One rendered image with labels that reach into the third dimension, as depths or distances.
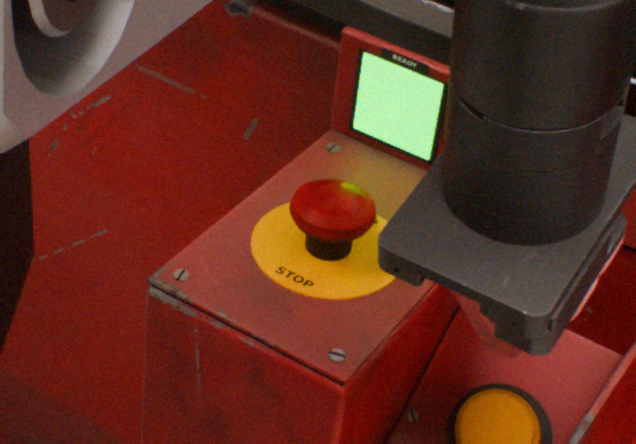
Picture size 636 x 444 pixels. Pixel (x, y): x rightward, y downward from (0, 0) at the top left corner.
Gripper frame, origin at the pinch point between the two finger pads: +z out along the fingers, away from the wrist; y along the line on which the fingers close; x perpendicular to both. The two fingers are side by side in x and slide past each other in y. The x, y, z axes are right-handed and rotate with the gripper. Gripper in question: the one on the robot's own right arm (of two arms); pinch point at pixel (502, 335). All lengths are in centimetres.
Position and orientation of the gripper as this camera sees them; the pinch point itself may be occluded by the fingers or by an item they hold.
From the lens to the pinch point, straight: 54.5
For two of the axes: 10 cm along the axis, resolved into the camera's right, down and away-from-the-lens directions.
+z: 0.2, 6.7, 7.5
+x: -8.5, -3.8, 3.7
